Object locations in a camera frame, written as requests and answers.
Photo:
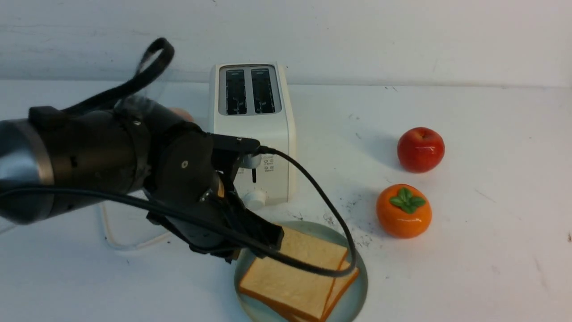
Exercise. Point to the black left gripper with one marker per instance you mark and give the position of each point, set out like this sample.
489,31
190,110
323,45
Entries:
183,178

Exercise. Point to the toast slice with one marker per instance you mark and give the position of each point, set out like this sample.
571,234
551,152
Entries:
339,287
287,288

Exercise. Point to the light green plate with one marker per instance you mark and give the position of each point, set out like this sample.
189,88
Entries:
347,308

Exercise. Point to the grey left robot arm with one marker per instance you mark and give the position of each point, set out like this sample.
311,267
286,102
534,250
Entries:
52,163

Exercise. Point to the white two-slot toaster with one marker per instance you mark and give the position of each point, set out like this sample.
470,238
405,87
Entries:
253,101

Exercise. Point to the pink peach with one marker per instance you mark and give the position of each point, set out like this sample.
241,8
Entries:
183,114

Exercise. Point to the orange persimmon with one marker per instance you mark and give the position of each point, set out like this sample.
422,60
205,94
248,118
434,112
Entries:
403,211

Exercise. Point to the red apple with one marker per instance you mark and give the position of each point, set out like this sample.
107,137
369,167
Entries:
420,150

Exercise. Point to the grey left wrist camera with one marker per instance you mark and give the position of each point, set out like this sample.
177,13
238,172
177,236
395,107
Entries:
231,153

